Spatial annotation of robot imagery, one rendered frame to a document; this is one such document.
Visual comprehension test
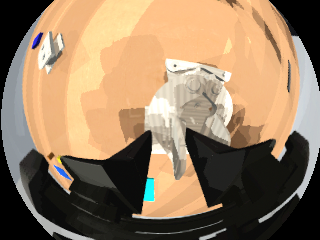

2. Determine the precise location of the cyan flat rectangular plate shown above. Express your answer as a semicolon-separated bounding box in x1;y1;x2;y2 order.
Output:
144;177;155;201

